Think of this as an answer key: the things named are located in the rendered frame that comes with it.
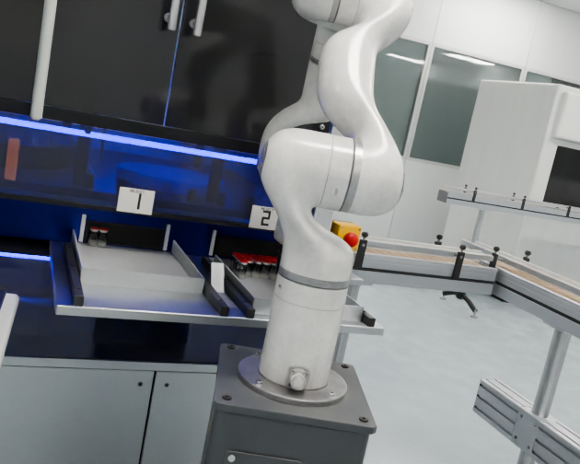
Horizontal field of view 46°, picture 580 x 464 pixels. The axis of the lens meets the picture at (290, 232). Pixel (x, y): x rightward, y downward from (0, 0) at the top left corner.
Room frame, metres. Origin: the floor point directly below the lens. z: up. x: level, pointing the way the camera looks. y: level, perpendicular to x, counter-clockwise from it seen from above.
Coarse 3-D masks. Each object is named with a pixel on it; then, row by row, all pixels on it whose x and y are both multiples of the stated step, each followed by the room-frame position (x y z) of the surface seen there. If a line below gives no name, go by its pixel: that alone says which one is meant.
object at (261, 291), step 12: (228, 276) 1.54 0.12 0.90; (240, 288) 1.45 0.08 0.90; (252, 288) 1.55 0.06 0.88; (264, 288) 1.57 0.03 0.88; (252, 300) 1.37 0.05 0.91; (264, 300) 1.37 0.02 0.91; (348, 300) 1.52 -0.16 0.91; (264, 312) 1.37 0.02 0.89; (348, 312) 1.45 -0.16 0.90; (360, 312) 1.46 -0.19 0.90
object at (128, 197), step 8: (120, 192) 1.60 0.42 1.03; (128, 192) 1.61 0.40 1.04; (136, 192) 1.62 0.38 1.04; (144, 192) 1.62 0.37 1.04; (152, 192) 1.63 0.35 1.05; (120, 200) 1.60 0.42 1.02; (128, 200) 1.61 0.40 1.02; (136, 200) 1.62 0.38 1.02; (144, 200) 1.63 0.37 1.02; (152, 200) 1.63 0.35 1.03; (120, 208) 1.60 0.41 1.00; (128, 208) 1.61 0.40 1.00; (136, 208) 1.62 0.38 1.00; (144, 208) 1.63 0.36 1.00; (152, 208) 1.64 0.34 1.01
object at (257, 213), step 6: (252, 210) 1.74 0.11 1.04; (258, 210) 1.74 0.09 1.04; (264, 210) 1.75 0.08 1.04; (270, 210) 1.75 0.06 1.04; (252, 216) 1.74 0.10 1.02; (258, 216) 1.74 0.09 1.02; (264, 216) 1.75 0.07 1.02; (270, 216) 1.76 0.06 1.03; (276, 216) 1.76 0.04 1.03; (252, 222) 1.74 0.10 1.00; (258, 222) 1.74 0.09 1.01; (264, 222) 1.75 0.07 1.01; (270, 222) 1.76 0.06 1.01; (264, 228) 1.75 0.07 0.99; (270, 228) 1.76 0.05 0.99
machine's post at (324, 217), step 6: (330, 126) 1.82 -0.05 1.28; (330, 132) 1.81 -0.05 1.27; (336, 132) 1.81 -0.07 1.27; (318, 210) 1.81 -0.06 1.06; (324, 210) 1.82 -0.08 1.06; (330, 210) 1.82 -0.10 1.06; (318, 216) 1.81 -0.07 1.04; (324, 216) 1.82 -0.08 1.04; (330, 216) 1.82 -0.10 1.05; (318, 222) 1.81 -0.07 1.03; (324, 222) 1.82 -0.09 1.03; (330, 222) 1.82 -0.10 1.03; (330, 228) 1.83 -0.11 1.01
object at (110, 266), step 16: (80, 256) 1.41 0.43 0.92; (96, 256) 1.55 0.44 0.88; (112, 256) 1.58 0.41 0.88; (128, 256) 1.61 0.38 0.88; (144, 256) 1.64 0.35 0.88; (160, 256) 1.67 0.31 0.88; (176, 256) 1.68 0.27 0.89; (80, 272) 1.34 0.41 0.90; (96, 272) 1.34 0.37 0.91; (112, 272) 1.35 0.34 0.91; (128, 272) 1.37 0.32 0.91; (144, 272) 1.50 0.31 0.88; (160, 272) 1.53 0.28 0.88; (176, 272) 1.56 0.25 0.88; (192, 272) 1.51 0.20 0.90; (144, 288) 1.38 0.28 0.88; (160, 288) 1.39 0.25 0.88; (176, 288) 1.41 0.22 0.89; (192, 288) 1.42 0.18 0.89
